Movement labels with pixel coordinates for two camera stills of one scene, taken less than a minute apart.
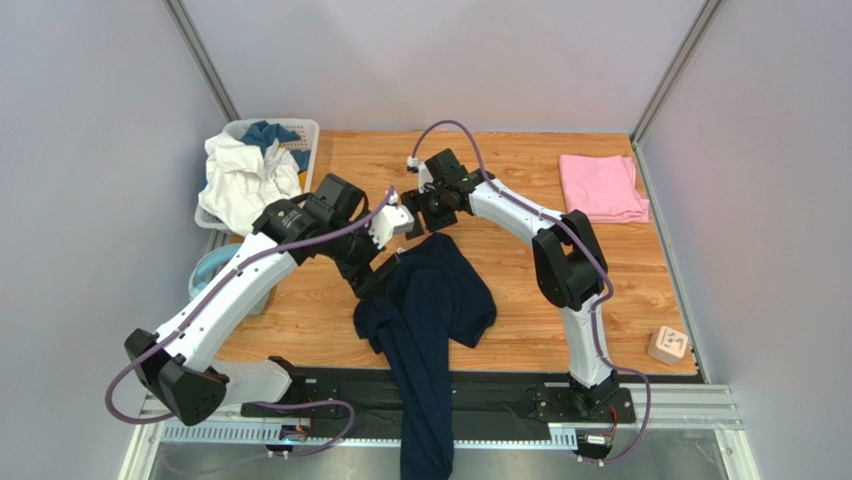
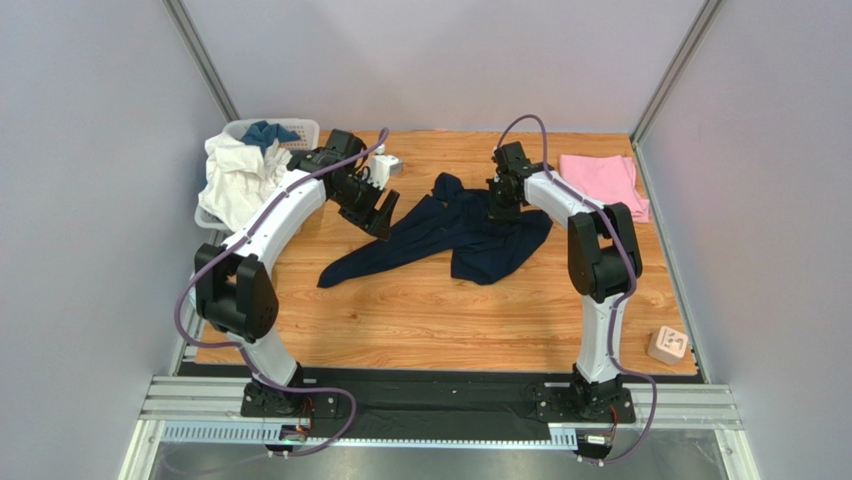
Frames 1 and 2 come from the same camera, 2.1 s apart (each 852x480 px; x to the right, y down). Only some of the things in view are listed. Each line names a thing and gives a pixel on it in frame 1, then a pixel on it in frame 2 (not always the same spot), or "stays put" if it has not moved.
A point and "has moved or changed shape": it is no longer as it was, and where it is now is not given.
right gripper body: [426, 211] to [502, 204]
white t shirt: [243, 183] stays put
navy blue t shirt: [438, 291] has moved or changed shape
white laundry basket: [307, 130] stays put
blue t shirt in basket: [263, 133] stays put
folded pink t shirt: [604, 187] stays put
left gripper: [353, 272] to [380, 226]
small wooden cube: [667, 345] stays put
